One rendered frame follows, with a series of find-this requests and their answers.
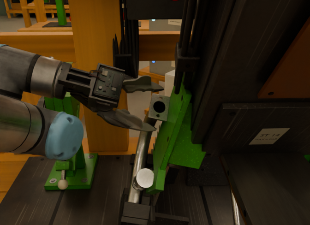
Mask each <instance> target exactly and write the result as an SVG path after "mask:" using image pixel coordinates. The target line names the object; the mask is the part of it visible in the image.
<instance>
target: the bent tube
mask: <svg viewBox="0 0 310 225"><path fill-rule="evenodd" d="M159 98H162V100H160V99H159ZM169 102H170V97H168V96H164V95H159V94H155V93H152V96H151V101H150V106H149V110H148V112H147V114H146V116H145V118H144V121H143V122H144V123H149V124H150V125H152V126H155V124H156V122H157V120H159V121H164V122H166V121H167V115H168V109H169ZM151 136H152V131H140V135H139V139H138V143H137V149H136V155H135V160H134V166H133V171H132V177H131V180H132V178H133V176H134V175H136V174H137V173H138V172H139V171H140V170H141V169H144V168H145V167H146V161H147V155H148V149H149V143H150V139H151ZM141 194H142V191H138V190H135V189H134V188H133V186H132V184H130V189H129V195H128V200H127V202H132V203H138V204H140V200H141Z"/></svg>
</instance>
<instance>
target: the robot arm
mask: <svg viewBox="0 0 310 225"><path fill-rule="evenodd" d="M92 71H93V73H91V72H92ZM124 72H125V70H122V69H119V68H116V67H112V66H109V65H105V64H101V63H98V65H97V69H96V70H91V71H90V72H88V71H83V70H80V69H76V68H73V67H72V65H71V64H70V63H66V62H62V61H60V60H56V59H54V57H52V56H50V57H45V56H42V55H38V54H35V53H31V52H27V51H24V50H21V49H17V48H14V47H10V46H8V45H6V44H0V152H5V153H20V154H37V155H42V156H46V157H47V158H49V159H57V160H67V159H70V158H71V157H72V156H74V155H75V154H76V153H77V151H78V150H79V148H80V146H81V144H82V140H83V124H82V122H81V121H80V119H79V118H78V117H76V116H73V115H70V114H67V113H66V112H57V111H53V110H49V109H46V108H43V107H39V106H36V105H32V104H30V103H27V102H24V101H21V99H22V94H23V91H24V92H28V93H32V94H36V95H40V96H44V97H47V98H51V99H52V98H54V97H55V98H57V99H61V100H63V99H64V97H65V95H66V92H70V95H71V96H72V97H74V98H75V99H76V100H78V101H79V102H80V103H82V104H83V105H84V106H86V107H87V108H88V109H90V110H91V111H92V112H94V113H97V115H98V116H100V117H101V118H102V119H103V120H105V121H106V122H107V123H109V124H111V125H113V126H117V127H122V128H126V129H132V130H139V131H156V130H157V129H156V128H155V127H154V126H152V125H150V124H149V123H144V122H143V121H142V120H141V119H140V118H139V117H137V116H135V115H132V114H130V112H129V111H127V110H126V109H121V110H120V109H116V110H115V111H114V110H113V108H117V107H118V103H119V99H120V94H121V89H123V90H124V91H125V92H126V93H133V92H135V91H142V92H145V91H151V92H158V91H163V90H164V88H163V87H162V86H160V85H159V84H157V83H155V82H152V81H151V76H149V75H143V76H140V77H139V78H132V77H130V76H128V75H126V74H125V73H124Z"/></svg>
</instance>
